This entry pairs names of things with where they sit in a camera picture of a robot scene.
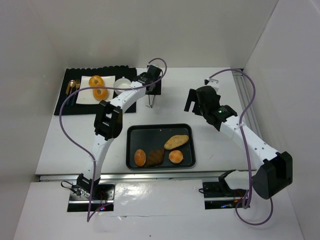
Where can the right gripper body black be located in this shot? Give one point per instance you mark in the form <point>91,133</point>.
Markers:
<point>194,100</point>

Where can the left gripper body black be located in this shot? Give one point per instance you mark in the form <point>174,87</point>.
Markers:
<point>152,90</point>

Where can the metal tongs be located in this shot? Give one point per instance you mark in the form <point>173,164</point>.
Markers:
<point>151,101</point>

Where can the orange donut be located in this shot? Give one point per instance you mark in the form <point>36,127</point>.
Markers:
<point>96,81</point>
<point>100,93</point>

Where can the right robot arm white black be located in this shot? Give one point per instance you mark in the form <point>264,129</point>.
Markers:
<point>274,169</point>

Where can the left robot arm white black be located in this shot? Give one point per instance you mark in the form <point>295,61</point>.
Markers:
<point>108,125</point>

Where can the oblong tan bread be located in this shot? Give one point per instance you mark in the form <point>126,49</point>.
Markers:
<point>176,141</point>

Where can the black baking tray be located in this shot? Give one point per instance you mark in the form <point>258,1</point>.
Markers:
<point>152,138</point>

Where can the round golden bun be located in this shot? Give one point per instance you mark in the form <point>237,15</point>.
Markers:
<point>176,156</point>

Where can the brown chocolate croissant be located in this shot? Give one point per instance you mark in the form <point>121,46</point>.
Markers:
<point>155,158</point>

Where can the white square plate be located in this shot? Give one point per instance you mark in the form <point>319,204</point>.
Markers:
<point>85,97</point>

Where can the gold fork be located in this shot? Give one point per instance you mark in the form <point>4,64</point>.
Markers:
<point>77,86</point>

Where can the sesame bun orange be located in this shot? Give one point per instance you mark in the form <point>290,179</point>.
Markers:
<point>140,158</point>

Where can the gold spoon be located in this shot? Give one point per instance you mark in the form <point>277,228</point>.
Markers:
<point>71,89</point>

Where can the gold knife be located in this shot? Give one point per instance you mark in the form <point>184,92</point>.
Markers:
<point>68,87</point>

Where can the black placemat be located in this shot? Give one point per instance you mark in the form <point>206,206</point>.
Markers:
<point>71,107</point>

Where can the white cup with handle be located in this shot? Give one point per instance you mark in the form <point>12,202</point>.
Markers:
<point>121,84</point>

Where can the aluminium rail right side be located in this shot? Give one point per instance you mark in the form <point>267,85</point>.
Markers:
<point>245,92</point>

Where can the aluminium rail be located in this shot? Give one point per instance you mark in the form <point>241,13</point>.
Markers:
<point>245,92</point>
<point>139,176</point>

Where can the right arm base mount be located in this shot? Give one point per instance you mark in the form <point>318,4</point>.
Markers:
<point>218,194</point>

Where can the aluminium rail front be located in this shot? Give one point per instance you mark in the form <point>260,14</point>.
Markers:
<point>139,176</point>

